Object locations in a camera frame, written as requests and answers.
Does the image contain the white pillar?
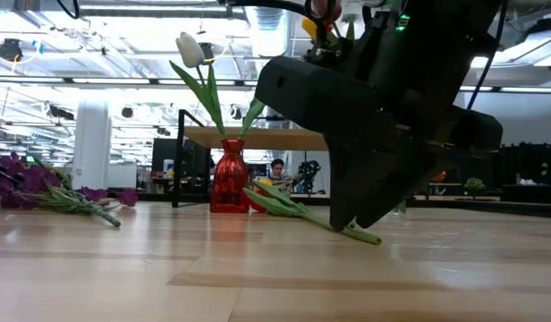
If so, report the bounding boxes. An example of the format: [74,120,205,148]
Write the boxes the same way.
[72,89,113,190]

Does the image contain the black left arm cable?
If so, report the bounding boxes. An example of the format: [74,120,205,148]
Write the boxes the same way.
[55,0,81,21]

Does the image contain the ceiling light strip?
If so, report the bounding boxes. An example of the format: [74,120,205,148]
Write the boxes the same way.
[0,75,254,87]

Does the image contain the purple flower bunch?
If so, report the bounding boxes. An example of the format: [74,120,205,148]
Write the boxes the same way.
[0,150,140,229]

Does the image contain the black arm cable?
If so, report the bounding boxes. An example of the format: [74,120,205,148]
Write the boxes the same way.
[463,0,510,111]
[55,0,81,21]

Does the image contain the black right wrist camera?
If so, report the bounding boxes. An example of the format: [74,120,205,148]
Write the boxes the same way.
[304,35,355,68]

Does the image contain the red glass vase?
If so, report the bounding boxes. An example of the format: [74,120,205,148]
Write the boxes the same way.
[209,137,251,214]

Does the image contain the yellow and orange tulip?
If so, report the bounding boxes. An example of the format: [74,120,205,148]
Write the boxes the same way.
[301,16,335,46]

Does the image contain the small green plant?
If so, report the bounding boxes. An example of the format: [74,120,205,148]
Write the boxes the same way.
[462,176,487,192]

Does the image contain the black monitor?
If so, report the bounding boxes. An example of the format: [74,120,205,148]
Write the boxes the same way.
[150,137,212,174]

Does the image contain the dark red tulip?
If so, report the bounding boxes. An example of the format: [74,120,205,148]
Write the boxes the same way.
[310,0,343,26]

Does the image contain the black cabinet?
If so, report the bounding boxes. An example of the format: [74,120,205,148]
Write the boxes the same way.
[496,141,551,187]

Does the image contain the person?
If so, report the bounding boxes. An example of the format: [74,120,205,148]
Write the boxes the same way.
[268,158,299,193]

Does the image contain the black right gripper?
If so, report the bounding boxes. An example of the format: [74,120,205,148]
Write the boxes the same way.
[256,56,504,232]

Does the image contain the black ceiling device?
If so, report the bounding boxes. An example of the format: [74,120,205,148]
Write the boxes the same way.
[0,37,24,63]
[198,41,216,66]

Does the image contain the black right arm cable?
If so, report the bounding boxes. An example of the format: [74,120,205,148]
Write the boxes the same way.
[463,0,510,111]

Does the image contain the wooden shelf with black legs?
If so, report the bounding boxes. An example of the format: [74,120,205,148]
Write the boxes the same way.
[171,108,330,209]

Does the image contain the silver ventilation duct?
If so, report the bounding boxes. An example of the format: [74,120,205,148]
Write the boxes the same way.
[244,0,306,118]

